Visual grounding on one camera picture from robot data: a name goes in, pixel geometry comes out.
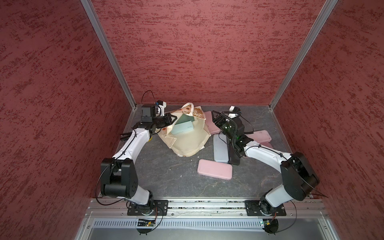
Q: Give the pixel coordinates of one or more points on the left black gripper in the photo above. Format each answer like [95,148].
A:
[168,121]

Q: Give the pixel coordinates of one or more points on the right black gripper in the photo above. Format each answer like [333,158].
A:
[218,118]

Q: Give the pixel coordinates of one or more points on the pink pencil case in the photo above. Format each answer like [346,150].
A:
[267,145]
[215,169]
[262,136]
[213,129]

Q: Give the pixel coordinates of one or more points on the printed canvas tote bag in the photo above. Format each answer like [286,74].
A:
[189,143]

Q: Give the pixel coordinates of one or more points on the white pencil case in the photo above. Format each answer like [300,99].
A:
[221,152]

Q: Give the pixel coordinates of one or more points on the black pencil case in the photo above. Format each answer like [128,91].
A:
[233,157]

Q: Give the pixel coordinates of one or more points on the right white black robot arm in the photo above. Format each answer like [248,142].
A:
[298,176]

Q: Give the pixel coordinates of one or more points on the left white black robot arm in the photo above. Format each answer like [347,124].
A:
[119,178]

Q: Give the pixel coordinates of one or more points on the dark green pencil case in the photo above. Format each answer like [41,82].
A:
[185,118]

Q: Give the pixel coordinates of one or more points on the light mint pencil case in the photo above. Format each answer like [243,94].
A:
[182,128]

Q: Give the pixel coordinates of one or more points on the black scissors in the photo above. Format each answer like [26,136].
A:
[125,136]

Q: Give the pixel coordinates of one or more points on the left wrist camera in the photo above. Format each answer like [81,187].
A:
[160,108]

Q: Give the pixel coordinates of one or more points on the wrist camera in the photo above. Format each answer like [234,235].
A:
[234,112]
[160,108]

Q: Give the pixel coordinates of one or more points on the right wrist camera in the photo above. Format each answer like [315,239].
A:
[234,112]

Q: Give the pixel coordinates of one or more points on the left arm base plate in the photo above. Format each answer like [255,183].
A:
[153,208]

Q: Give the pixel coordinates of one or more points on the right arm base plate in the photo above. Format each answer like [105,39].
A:
[256,208]

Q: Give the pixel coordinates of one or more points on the aluminium mounting rail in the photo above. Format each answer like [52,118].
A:
[212,208]

